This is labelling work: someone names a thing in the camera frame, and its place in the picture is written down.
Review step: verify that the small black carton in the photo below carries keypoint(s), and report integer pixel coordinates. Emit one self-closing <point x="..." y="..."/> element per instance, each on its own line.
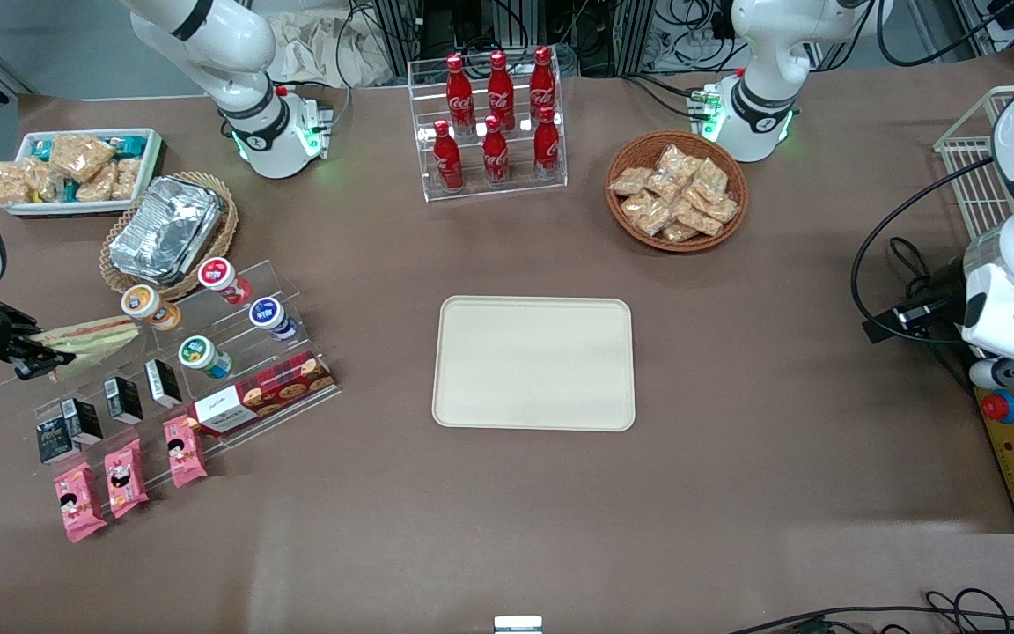
<point x="124" y="398"/>
<point x="54" y="438"/>
<point x="82" y="420"/>
<point x="162" y="381"/>

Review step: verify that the teal snack pack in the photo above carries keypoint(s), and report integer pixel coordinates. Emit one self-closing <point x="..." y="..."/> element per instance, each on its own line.
<point x="69" y="192"/>
<point x="43" y="148"/>
<point x="128" y="143"/>

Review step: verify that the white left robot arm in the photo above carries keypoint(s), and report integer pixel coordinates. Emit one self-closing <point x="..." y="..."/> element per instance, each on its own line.
<point x="762" y="53"/>

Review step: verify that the clear wrapped tan cracker pack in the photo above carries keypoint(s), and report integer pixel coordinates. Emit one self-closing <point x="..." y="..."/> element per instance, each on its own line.
<point x="679" y="232"/>
<point x="699" y="218"/>
<point x="655" y="220"/>
<point x="709" y="179"/>
<point x="639" y="204"/>
<point x="723" y="210"/>
<point x="674" y="161"/>
<point x="665" y="187"/>
<point x="630" y="180"/>

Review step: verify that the red cola bottle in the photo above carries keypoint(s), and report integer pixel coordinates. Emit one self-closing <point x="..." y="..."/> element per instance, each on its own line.
<point x="500" y="88"/>
<point x="448" y="163"/>
<point x="495" y="157"/>
<point x="542" y="84"/>
<point x="459" y="92"/>
<point x="547" y="148"/>

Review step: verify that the aluminium foil container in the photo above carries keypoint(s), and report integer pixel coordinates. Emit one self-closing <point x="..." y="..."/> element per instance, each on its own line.
<point x="164" y="229"/>

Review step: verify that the dark equipment rack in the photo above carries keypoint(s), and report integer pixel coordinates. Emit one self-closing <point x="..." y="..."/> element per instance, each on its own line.
<point x="613" y="26"/>

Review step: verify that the red plaid cookie box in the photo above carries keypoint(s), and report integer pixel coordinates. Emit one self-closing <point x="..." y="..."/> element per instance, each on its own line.
<point x="269" y="392"/>

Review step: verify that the red lid gum bottle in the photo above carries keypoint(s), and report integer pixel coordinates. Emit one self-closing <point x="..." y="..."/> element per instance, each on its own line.
<point x="221" y="276"/>

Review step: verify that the oval brown wicker basket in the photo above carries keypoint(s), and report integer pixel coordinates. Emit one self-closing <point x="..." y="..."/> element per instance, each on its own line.
<point x="227" y="224"/>

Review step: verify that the white rectangular bin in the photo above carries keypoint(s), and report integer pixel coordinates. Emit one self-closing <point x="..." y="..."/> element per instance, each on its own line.
<point x="153" y="163"/>

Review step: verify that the orange lid gum bottle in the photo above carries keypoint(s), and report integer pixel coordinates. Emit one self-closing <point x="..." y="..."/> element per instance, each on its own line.
<point x="144" y="304"/>

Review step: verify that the green lid gum bottle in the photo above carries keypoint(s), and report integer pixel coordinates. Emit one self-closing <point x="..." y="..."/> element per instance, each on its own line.
<point x="201" y="354"/>

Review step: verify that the dark metal beam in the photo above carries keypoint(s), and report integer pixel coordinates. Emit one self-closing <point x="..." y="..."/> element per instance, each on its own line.
<point x="14" y="81"/>

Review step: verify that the blue lid gum bottle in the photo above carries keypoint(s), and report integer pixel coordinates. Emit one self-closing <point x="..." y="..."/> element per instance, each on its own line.
<point x="269" y="315"/>

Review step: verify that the beige crumpled cloth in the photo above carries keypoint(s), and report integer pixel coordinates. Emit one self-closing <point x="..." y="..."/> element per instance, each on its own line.
<point x="322" y="48"/>

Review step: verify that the cream rectangular tray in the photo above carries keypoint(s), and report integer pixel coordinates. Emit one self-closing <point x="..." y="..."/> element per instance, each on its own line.
<point x="533" y="361"/>

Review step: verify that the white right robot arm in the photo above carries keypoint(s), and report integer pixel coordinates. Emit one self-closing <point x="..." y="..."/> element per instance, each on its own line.
<point x="225" y="44"/>

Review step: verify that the clear acrylic bottle rack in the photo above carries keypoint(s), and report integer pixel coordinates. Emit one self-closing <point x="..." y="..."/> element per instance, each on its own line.
<point x="516" y="189"/>

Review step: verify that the tan rice crisp pack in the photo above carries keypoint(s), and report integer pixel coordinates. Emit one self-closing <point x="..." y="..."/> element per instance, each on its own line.
<point x="126" y="179"/>
<point x="98" y="187"/>
<point x="80" y="157"/>
<point x="47" y="180"/>
<point x="18" y="183"/>

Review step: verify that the pink cartoon snack pack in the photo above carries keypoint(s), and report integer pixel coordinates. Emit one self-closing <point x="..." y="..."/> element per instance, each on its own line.
<point x="78" y="502"/>
<point x="126" y="477"/>
<point x="184" y="451"/>

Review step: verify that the round brown wicker basket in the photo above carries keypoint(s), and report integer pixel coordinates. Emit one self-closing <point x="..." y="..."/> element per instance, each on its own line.
<point x="630" y="231"/>

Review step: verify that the clear acrylic tiered shelf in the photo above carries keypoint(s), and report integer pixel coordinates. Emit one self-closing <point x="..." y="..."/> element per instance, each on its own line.
<point x="243" y="352"/>

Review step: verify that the plastic triangle sandwich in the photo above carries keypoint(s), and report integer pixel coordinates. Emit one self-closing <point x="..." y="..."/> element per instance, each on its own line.
<point x="98" y="339"/>

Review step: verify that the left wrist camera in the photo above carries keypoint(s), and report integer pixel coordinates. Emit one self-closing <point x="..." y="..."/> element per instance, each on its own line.
<point x="912" y="321"/>

